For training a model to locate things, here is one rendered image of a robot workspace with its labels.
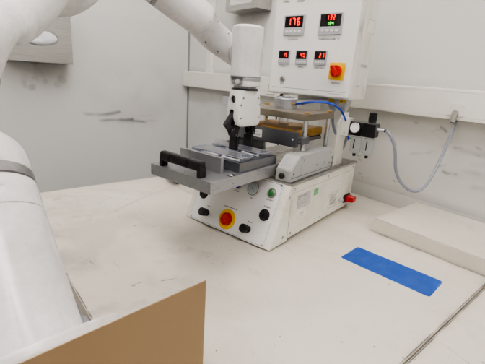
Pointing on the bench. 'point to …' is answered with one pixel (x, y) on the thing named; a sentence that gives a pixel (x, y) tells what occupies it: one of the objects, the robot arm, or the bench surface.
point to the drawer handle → (183, 162)
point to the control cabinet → (323, 57)
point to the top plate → (286, 111)
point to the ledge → (437, 234)
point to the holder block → (249, 163)
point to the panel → (241, 210)
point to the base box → (306, 204)
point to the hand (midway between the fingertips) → (241, 142)
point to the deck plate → (306, 177)
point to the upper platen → (292, 127)
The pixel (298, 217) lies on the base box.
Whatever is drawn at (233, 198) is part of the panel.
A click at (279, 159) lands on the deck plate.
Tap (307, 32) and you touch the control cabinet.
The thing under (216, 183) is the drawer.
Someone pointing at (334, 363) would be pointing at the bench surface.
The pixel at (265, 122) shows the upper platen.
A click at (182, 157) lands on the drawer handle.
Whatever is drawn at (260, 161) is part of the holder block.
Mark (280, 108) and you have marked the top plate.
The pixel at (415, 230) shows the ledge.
